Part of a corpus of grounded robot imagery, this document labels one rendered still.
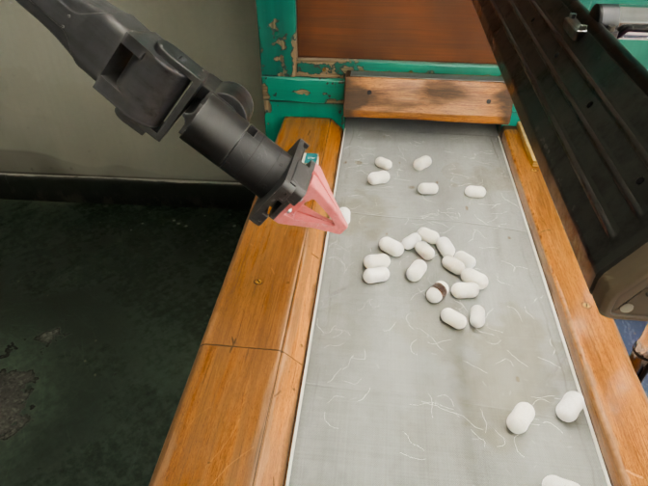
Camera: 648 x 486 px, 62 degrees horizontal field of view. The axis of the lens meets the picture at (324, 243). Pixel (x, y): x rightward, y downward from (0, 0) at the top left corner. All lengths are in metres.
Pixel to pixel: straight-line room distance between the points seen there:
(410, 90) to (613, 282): 0.77
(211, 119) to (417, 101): 0.53
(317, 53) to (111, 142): 1.27
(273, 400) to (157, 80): 0.33
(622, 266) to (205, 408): 0.41
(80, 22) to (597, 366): 0.62
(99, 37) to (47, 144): 1.74
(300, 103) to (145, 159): 1.17
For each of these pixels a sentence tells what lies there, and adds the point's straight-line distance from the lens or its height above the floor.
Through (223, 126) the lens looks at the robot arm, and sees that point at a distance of 0.55.
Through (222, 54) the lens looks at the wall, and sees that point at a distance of 1.88.
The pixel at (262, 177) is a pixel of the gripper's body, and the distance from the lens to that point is 0.56.
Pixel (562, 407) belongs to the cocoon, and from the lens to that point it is 0.61.
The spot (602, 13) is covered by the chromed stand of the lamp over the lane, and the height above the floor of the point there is 1.12.
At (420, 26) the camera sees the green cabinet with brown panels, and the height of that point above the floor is 0.94.
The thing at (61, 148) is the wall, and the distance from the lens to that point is 2.28.
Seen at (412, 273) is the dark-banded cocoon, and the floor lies 0.76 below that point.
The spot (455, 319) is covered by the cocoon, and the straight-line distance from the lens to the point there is 0.66.
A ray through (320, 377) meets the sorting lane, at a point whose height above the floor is 0.74.
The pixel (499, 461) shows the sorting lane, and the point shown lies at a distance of 0.58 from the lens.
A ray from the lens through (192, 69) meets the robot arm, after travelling 0.56.
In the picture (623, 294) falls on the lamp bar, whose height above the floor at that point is 1.06.
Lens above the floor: 1.23
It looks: 39 degrees down
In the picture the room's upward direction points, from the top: straight up
